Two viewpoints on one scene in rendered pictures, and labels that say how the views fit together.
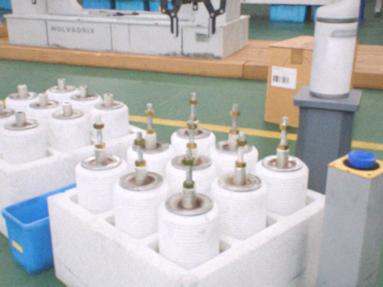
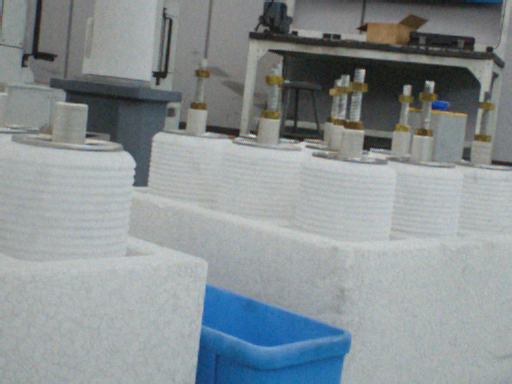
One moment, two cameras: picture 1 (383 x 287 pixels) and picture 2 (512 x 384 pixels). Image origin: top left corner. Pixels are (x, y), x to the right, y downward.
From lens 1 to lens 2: 1.42 m
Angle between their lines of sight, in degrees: 93
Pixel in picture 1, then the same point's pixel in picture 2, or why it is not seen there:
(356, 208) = (457, 151)
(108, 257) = (469, 283)
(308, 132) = (140, 142)
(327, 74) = (148, 50)
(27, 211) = (215, 362)
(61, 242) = (368, 338)
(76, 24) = not seen: outside the picture
